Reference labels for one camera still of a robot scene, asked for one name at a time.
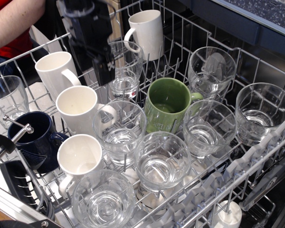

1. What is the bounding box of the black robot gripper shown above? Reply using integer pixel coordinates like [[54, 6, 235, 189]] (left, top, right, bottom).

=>
[[64, 0, 115, 86]]

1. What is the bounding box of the person forearm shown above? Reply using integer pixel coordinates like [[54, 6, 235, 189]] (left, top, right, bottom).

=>
[[0, 0, 46, 48]]

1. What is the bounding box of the clear tall glass back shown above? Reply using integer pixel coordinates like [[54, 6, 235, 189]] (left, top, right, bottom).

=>
[[109, 41, 143, 100]]

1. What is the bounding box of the white mug left middle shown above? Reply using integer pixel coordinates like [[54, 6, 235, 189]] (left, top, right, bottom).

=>
[[56, 85, 117, 137]]

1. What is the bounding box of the white mug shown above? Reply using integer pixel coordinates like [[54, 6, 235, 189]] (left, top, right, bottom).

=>
[[57, 134, 103, 198], [35, 51, 81, 101], [56, 85, 117, 137], [124, 9, 164, 61]]

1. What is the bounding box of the white mug left rear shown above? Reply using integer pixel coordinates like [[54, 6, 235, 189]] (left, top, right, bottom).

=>
[[35, 51, 81, 101]]

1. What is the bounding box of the white mug back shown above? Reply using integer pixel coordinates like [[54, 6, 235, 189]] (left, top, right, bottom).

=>
[[124, 9, 164, 61]]

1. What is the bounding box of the green mug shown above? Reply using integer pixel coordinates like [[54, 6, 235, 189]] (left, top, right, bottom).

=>
[[144, 77, 203, 133]]

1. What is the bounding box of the white mug left front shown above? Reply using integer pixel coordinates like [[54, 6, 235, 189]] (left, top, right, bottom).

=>
[[57, 134, 103, 198]]

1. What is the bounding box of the dark blue mug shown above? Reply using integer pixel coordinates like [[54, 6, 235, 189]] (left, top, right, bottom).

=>
[[15, 111, 68, 174]]

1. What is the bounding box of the black clamp with metal screw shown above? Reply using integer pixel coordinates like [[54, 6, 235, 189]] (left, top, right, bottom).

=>
[[0, 115, 34, 159]]

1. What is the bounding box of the grey plastic tine row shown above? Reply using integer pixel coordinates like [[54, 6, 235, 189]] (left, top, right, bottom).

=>
[[160, 121, 285, 225]]

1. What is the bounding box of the white rack roller wheel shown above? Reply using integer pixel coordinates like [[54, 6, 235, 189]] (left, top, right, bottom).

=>
[[214, 200, 242, 228]]

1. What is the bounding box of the metal wire dishwasher rack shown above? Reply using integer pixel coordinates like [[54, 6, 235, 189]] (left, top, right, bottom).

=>
[[0, 0, 285, 228]]

